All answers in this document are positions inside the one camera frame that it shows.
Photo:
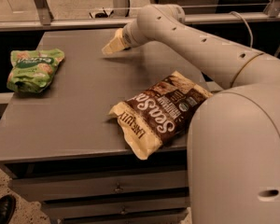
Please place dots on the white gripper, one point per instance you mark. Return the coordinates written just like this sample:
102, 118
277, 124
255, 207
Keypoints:
126, 37

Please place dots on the yellow sponge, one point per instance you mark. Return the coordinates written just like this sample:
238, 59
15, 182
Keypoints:
116, 44

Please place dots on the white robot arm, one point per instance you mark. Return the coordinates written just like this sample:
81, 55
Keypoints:
234, 136

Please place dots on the brown sea salt chip bag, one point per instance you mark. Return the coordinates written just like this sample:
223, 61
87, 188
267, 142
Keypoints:
153, 117

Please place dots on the green rice chip bag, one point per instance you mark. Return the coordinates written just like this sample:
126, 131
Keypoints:
33, 70

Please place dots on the black object behind railing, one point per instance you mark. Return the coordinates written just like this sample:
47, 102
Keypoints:
100, 15

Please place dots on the grey drawer cabinet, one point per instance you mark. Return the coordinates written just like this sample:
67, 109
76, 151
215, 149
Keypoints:
66, 129

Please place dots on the bottom drawer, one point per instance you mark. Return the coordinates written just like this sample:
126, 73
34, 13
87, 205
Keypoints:
170, 216

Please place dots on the black leather shoe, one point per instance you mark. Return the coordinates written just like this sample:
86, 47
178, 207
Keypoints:
7, 208

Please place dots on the metal railing frame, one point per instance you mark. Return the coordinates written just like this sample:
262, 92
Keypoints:
20, 14

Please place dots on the top drawer with handle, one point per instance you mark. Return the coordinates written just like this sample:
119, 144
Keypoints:
62, 187

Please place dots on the drawer with handle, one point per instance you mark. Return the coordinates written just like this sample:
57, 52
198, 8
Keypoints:
119, 204
62, 187

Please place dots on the middle drawer with handle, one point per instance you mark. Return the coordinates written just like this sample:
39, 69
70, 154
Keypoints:
119, 204

